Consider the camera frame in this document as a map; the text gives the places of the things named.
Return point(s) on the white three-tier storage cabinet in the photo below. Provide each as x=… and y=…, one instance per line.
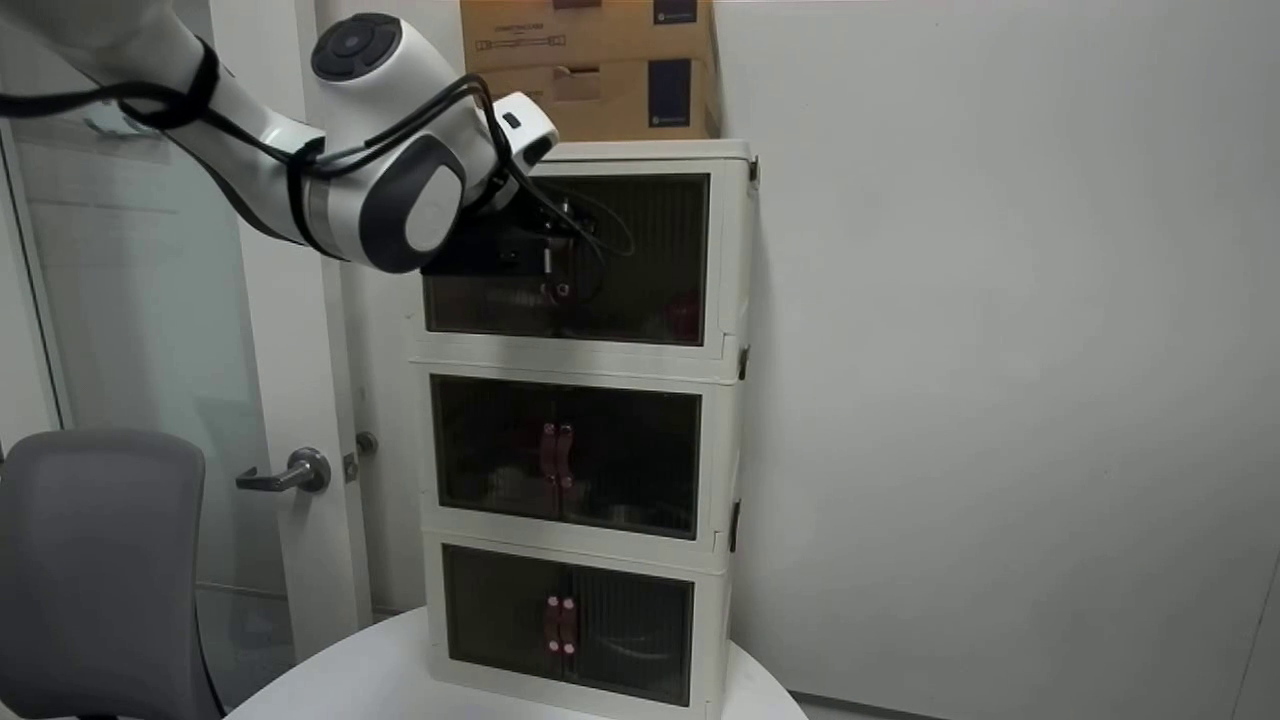
x=580, y=363

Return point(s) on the tinted middle cabinet door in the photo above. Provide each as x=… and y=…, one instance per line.
x=484, y=446
x=632, y=462

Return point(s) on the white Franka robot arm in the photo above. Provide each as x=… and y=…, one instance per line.
x=385, y=203

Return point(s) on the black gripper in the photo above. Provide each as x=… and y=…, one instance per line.
x=484, y=244

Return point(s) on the grey office chair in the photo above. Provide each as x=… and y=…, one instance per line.
x=93, y=561

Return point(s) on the metal door latch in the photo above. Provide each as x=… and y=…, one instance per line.
x=358, y=456

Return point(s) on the tinted bottom cabinet door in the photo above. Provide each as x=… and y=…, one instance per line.
x=495, y=607
x=624, y=633

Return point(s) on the white room door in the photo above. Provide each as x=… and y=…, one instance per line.
x=300, y=347

